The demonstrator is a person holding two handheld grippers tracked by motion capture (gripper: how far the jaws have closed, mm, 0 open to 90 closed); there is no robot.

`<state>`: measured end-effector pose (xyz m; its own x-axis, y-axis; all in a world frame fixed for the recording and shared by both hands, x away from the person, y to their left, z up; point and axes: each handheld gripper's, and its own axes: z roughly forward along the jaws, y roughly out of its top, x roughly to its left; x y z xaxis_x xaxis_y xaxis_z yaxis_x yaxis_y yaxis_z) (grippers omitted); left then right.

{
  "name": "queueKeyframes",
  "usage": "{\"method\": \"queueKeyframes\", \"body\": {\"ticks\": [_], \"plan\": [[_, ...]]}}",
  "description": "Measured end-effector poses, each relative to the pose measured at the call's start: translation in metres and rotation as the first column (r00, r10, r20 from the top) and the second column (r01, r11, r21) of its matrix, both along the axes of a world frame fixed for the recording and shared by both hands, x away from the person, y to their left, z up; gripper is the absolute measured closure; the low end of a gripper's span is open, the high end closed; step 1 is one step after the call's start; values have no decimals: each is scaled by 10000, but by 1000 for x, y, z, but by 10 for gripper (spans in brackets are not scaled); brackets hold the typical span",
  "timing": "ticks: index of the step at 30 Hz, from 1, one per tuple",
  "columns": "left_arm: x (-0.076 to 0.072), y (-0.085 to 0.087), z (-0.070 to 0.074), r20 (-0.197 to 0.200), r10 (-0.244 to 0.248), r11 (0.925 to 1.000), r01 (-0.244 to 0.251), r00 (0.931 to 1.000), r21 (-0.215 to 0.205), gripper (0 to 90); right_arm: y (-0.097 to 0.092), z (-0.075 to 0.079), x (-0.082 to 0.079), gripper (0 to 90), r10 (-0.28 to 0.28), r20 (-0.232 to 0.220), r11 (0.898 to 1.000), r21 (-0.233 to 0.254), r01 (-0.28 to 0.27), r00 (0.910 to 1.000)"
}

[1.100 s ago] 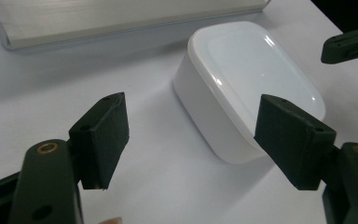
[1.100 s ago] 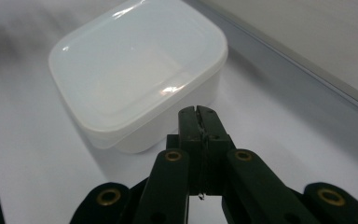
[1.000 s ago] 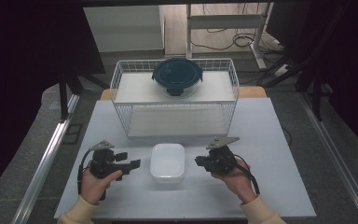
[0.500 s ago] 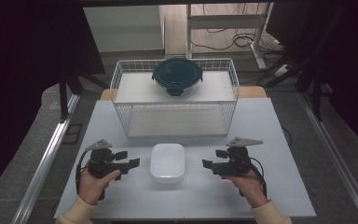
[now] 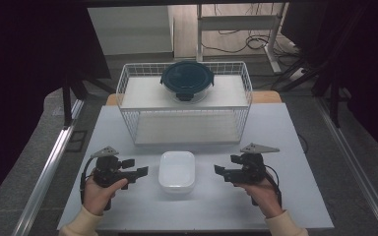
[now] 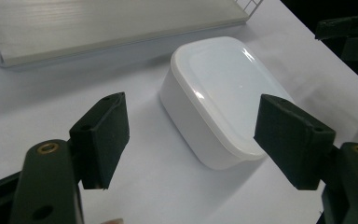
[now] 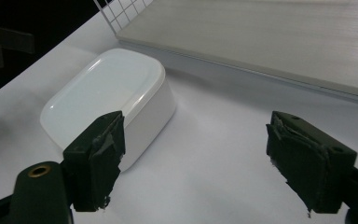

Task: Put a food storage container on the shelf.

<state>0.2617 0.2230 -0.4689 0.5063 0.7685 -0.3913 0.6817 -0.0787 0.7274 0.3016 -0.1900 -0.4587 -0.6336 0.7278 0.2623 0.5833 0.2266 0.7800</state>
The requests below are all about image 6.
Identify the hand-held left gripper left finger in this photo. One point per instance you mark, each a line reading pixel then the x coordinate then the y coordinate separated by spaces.
pixel 105 140

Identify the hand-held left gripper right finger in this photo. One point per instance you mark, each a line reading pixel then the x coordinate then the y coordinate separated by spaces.
pixel 289 140

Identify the white square bowl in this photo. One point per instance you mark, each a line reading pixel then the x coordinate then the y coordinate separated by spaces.
pixel 223 99

